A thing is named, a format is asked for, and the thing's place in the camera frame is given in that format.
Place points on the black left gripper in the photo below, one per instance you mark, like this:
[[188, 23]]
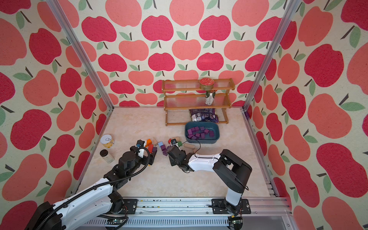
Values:
[[146, 161]]

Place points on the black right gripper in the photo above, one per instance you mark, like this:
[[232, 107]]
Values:
[[171, 161]]

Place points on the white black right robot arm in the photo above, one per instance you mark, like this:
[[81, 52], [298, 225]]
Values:
[[231, 169]]

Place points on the orange block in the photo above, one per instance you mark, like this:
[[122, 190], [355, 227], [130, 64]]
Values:
[[148, 142]]

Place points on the aluminium right corner post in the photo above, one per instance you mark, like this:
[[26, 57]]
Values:
[[274, 45]]

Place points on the teal storage bin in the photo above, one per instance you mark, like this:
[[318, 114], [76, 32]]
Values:
[[201, 132]]

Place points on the small green white bottle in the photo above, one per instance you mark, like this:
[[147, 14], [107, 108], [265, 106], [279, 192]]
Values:
[[210, 96]]

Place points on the yellow peach tin can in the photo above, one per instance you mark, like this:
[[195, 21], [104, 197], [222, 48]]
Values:
[[107, 141]]

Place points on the orange wooden shelf rack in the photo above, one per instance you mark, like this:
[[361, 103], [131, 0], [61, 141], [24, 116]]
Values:
[[182, 95]]

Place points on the tan wooden flat block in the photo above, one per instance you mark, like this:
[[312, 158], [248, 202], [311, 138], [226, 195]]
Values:
[[190, 146]]

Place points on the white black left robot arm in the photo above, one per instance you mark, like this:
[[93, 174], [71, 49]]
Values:
[[98, 200]]

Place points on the aluminium left corner post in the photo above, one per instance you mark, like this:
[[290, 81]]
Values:
[[63, 21]]

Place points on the glass jar black lid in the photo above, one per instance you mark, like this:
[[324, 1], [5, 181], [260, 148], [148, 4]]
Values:
[[106, 156]]

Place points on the purple snack bag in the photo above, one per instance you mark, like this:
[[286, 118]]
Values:
[[204, 115]]

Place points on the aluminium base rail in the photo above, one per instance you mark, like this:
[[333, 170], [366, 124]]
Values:
[[199, 213]]

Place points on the aluminium corner post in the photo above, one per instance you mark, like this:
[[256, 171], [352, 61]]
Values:
[[63, 21], [274, 45]]

